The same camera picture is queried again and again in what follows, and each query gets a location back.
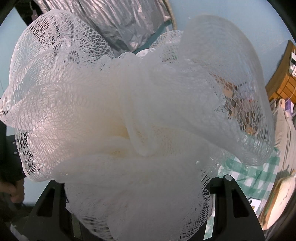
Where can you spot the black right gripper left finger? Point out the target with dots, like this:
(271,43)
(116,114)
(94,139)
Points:
(49,219)

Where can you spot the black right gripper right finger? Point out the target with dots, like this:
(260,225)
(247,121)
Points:
(234,218)

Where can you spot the white mesh bath loofah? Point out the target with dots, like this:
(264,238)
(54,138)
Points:
(136,138)

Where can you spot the person's left hand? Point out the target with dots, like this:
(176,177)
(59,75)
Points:
(16,191)

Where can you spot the green white checkered tablecloth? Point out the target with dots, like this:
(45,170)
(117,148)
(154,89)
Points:
(256,182)

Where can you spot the cream plush toy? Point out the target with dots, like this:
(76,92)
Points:
(277,201)

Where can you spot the grey bed blanket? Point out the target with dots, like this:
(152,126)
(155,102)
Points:
(284,139)

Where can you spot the wooden slatted headboard shelf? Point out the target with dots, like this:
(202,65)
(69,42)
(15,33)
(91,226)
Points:
(282,83)

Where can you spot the silver foil cover sheet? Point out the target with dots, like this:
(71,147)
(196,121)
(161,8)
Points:
(126,25)

